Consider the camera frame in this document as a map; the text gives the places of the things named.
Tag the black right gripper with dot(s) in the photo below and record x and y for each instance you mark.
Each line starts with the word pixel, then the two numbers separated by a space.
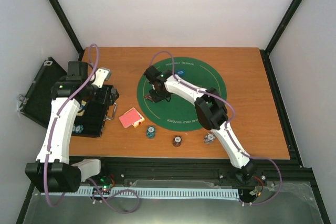
pixel 157 99

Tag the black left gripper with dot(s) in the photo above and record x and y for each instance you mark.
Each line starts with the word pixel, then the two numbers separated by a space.
pixel 103 98

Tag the blue small blind button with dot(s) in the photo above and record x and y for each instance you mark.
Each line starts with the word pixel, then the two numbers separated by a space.
pixel 180 72

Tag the teal 50 chip stack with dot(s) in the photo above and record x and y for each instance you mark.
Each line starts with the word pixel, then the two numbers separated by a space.
pixel 151 132

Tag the brown 100 chip stack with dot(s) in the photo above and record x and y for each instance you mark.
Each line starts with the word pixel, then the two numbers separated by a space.
pixel 177 140

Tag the blue 10 chip stack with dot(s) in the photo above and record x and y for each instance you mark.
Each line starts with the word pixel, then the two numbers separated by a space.
pixel 209 138

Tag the black triangular all-in marker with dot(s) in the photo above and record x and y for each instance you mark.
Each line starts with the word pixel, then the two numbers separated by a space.
pixel 148 97

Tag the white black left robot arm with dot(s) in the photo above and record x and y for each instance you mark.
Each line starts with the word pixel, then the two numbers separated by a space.
pixel 51 172

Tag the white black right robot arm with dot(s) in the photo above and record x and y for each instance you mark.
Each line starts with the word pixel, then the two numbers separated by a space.
pixel 211 113

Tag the red playing card deck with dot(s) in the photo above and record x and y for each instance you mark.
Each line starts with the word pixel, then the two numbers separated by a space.
pixel 129 118

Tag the round green poker mat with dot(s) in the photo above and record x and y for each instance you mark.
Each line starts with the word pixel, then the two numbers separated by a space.
pixel 178 113

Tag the yellow card box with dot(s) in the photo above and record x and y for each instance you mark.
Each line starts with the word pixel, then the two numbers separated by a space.
pixel 140 121

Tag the chips inside case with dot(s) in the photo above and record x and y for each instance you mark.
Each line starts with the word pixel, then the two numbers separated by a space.
pixel 77 129

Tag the black poker chip case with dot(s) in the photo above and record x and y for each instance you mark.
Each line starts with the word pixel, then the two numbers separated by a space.
pixel 53 81

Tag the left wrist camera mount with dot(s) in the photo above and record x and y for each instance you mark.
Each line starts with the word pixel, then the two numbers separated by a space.
pixel 101 75

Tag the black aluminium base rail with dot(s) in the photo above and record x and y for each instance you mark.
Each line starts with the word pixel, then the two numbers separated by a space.
pixel 217 171

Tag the black left frame post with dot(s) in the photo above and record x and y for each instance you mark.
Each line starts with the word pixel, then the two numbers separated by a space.
pixel 67 26

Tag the black frame post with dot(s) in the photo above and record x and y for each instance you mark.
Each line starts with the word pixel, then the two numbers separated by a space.
pixel 67 26
pixel 291 10

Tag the light blue cable duct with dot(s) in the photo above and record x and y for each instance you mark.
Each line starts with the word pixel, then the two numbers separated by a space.
pixel 172 193

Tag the black right frame post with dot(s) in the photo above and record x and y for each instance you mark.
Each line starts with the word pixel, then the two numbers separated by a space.
pixel 291 10

